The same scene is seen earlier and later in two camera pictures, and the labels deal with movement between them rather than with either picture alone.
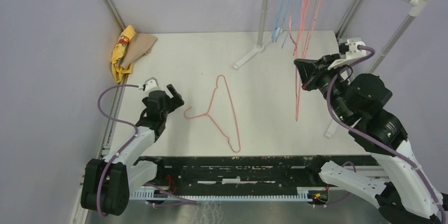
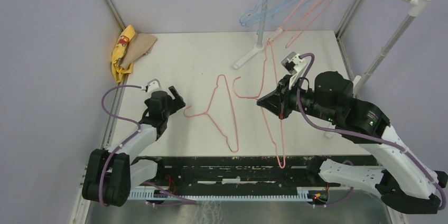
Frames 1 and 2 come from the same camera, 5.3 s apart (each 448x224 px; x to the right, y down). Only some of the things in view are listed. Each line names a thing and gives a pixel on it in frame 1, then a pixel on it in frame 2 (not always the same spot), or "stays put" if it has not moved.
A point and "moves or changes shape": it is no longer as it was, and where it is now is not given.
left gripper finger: (177, 102) stays put
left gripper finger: (171, 90) stays put
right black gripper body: (329, 82) → (290, 95)
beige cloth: (139, 45) stays put
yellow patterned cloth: (118, 71) stays put
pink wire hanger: (297, 95) moves or changes shape
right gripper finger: (308, 70) → (274, 102)
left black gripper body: (166, 111) stays put
